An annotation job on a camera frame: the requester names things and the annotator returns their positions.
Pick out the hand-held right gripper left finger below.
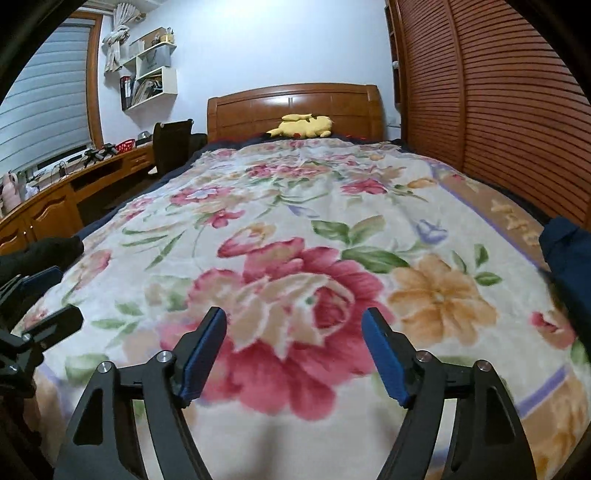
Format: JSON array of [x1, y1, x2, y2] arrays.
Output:
[[53, 306, 228, 480]]

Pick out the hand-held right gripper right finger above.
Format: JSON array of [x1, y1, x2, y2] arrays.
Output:
[[361, 307, 539, 480]]

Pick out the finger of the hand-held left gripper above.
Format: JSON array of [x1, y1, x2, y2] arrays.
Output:
[[0, 265, 63, 303], [22, 305, 85, 345]]

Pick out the navy blue suit jacket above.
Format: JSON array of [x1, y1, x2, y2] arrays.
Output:
[[538, 216, 591, 342]]

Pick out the black cloth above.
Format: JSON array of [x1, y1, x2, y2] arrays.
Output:
[[0, 235, 85, 287]]

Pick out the wooden desk with cabinets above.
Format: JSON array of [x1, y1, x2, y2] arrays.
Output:
[[0, 143, 155, 257]]

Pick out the pink bottle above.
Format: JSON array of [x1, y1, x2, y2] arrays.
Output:
[[1, 171, 21, 213]]

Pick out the black stands on desk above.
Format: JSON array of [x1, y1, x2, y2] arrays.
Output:
[[83, 144, 117, 164]]

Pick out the floral blanket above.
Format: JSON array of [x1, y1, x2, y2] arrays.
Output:
[[9, 137, 591, 480]]

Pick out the grey window blind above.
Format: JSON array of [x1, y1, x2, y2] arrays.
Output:
[[0, 23, 93, 174]]

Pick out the dark desk chair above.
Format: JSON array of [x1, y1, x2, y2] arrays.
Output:
[[148, 119, 195, 178]]

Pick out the row of books and files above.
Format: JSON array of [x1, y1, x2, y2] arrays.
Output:
[[121, 76, 163, 110]]

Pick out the yellow plush toy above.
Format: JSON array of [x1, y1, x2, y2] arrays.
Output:
[[265, 113, 334, 139]]

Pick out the tied beige curtain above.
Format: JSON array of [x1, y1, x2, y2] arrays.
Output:
[[102, 2, 141, 75]]

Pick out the grey paper bag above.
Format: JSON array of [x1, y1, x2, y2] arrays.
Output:
[[139, 46, 172, 77]]

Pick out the wooden headboard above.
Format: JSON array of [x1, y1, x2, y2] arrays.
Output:
[[207, 83, 385, 144]]

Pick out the wooden louvered wardrobe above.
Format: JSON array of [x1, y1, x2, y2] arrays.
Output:
[[385, 0, 591, 227]]

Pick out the wooden window frame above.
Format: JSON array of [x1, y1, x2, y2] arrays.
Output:
[[0, 10, 106, 181]]

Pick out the white wall shelf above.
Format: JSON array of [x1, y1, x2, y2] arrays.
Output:
[[121, 39, 178, 112]]

